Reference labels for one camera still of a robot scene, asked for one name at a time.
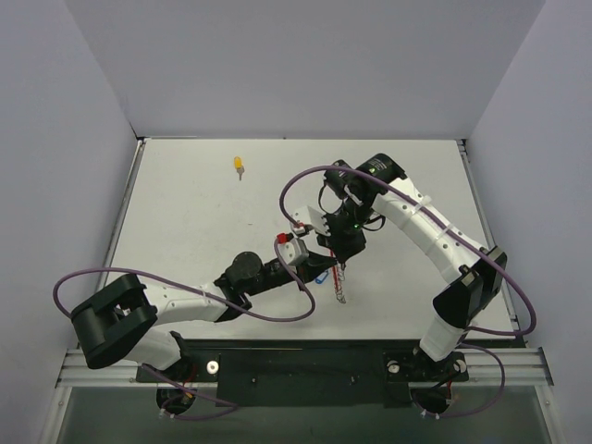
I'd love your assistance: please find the blue tagged key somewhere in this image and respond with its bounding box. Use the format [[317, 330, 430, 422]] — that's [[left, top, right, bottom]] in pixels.
[[314, 271, 328, 285]]

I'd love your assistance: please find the red handled keyring holder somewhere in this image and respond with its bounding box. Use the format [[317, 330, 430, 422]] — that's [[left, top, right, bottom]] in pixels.
[[331, 262, 347, 304]]

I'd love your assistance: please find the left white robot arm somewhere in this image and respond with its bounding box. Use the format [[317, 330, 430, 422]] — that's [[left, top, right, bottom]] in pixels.
[[70, 252, 337, 381]]

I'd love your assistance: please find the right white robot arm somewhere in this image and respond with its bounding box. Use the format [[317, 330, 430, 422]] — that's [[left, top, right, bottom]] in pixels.
[[315, 154, 507, 378]]

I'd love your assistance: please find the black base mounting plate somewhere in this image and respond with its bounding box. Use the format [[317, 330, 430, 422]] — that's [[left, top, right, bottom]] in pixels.
[[162, 339, 469, 408]]

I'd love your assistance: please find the yellow tagged key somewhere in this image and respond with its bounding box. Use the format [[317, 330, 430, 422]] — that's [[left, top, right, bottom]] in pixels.
[[233, 156, 244, 180]]

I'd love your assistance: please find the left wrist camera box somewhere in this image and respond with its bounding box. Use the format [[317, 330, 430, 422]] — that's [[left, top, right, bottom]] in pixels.
[[274, 233, 310, 267]]

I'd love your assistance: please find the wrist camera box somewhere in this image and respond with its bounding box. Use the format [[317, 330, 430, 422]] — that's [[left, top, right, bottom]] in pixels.
[[290, 205, 329, 237], [274, 233, 310, 267]]

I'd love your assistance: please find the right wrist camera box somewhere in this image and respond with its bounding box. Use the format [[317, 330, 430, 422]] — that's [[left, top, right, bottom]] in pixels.
[[290, 205, 329, 237]]

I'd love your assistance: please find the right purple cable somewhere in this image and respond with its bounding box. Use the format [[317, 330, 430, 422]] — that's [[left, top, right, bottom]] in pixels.
[[280, 166, 537, 420]]

